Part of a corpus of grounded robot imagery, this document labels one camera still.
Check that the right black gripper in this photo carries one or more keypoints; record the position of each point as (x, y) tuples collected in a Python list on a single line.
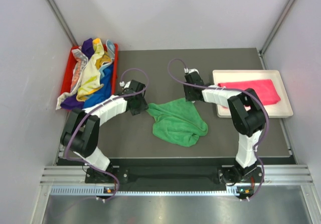
[(188, 97)]

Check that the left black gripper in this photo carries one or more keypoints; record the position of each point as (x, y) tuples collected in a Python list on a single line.
[(143, 106)]

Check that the green towel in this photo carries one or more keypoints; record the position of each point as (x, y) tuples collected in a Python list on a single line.
[(177, 122)]

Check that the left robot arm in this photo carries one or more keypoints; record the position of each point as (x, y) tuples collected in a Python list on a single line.
[(81, 131)]

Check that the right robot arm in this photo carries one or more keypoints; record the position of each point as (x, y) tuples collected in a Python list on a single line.
[(247, 113)]

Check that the blue towel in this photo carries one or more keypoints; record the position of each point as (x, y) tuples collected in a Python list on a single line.
[(105, 91)]

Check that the yellow patterned towel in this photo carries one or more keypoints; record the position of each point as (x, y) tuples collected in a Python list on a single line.
[(91, 75)]

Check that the purple towel front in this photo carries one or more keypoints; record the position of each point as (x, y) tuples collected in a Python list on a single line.
[(71, 103)]

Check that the purple towel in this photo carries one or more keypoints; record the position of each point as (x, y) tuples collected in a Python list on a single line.
[(87, 48), (71, 103)]

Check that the white patterned towel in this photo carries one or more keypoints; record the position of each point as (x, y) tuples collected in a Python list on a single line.
[(76, 64)]

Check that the red plastic bin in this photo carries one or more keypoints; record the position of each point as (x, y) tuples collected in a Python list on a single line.
[(112, 50)]

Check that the purple towel back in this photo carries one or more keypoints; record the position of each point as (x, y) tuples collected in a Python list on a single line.
[(87, 48)]

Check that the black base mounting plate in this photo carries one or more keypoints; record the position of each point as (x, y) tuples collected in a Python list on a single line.
[(179, 174)]

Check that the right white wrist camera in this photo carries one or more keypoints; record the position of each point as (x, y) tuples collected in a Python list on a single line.
[(189, 71)]

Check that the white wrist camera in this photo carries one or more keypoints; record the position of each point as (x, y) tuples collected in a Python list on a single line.
[(125, 84), (189, 71)]

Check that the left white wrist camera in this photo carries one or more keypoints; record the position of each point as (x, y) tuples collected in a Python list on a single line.
[(125, 84)]

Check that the aluminium frame rail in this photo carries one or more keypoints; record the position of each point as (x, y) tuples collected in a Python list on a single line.
[(82, 181)]

